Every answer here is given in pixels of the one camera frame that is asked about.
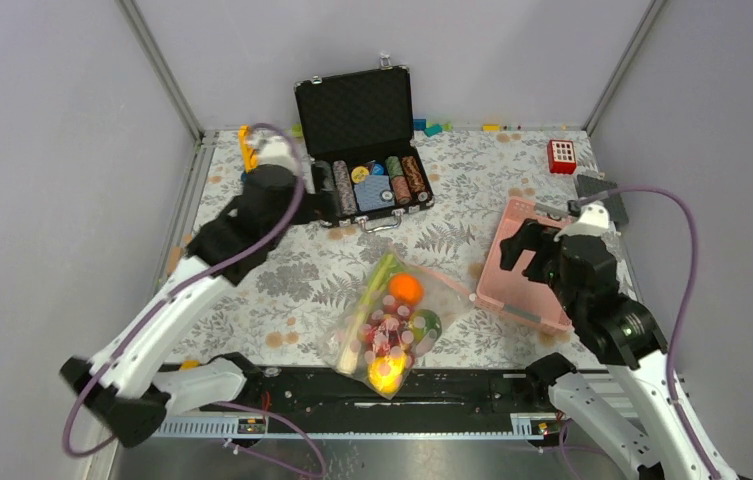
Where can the teal toy block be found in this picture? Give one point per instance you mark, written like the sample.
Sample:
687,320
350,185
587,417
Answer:
433,130

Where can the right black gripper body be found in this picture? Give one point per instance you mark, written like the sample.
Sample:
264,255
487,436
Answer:
551,247

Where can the grey building baseplate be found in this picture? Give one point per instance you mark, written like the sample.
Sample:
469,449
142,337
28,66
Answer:
588,186

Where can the pink plastic basket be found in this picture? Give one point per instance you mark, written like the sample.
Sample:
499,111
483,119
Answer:
508,293

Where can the red grid block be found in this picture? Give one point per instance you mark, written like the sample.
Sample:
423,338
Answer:
562,157

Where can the orange fruit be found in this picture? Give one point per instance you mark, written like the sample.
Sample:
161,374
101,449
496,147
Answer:
406,288

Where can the yellow pear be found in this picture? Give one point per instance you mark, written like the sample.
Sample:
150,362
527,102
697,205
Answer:
386,374

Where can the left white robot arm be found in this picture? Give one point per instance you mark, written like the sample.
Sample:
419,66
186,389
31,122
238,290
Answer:
123,385

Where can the wooden toy block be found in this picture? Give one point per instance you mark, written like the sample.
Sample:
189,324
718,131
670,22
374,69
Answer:
174,256

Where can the blue card deck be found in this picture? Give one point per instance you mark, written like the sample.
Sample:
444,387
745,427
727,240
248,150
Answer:
374,192

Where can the yellow poker chip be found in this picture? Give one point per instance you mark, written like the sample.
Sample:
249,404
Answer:
359,174

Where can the floral tablecloth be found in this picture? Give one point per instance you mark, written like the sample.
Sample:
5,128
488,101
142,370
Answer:
279,313

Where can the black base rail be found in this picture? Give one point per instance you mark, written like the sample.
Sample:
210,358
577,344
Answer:
430,401

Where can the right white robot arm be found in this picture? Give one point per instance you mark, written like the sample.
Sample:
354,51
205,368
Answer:
625,338

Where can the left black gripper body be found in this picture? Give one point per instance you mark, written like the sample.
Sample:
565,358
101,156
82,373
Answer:
319,205

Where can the black poker chip case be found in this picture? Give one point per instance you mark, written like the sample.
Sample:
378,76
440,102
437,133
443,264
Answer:
365,119

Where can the yellow toy ladder cart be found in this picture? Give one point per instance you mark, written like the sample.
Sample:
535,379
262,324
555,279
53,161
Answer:
248,152

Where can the green celery stalk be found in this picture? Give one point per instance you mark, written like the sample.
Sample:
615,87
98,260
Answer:
347,359

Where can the clear pink zip bag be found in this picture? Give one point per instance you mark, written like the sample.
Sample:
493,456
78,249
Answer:
449,300

